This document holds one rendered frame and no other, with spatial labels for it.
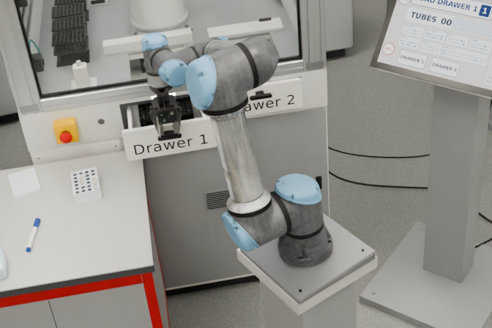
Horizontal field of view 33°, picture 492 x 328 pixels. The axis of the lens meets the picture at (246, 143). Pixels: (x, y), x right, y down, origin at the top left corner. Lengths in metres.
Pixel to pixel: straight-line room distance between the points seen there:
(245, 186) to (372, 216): 1.62
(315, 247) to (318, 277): 0.08
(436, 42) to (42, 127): 1.30
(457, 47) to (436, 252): 0.90
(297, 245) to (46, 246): 0.75
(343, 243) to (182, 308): 1.12
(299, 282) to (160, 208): 0.91
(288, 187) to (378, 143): 1.92
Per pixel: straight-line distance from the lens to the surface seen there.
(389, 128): 4.13
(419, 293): 3.22
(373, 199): 3.68
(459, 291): 3.24
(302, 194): 2.11
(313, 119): 2.85
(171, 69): 2.25
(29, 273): 2.41
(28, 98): 2.71
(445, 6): 2.70
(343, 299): 2.37
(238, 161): 2.00
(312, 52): 2.71
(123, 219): 2.50
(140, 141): 2.59
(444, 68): 2.65
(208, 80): 1.88
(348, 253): 2.26
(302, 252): 2.22
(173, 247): 3.10
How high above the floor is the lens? 2.33
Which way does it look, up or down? 35 degrees down
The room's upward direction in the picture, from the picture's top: 6 degrees counter-clockwise
